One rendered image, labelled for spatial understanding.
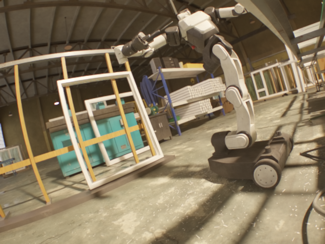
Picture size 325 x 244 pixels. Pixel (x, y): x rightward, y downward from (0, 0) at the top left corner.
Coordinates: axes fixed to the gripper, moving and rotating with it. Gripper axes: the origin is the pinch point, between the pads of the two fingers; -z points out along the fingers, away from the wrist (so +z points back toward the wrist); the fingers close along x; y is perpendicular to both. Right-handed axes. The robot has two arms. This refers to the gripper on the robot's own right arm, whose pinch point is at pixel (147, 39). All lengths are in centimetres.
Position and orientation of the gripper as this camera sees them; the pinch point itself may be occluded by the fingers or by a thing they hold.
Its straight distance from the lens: 109.7
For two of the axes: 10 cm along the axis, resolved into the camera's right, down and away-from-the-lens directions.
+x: 5.2, 2.9, 8.0
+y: 0.2, 9.3, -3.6
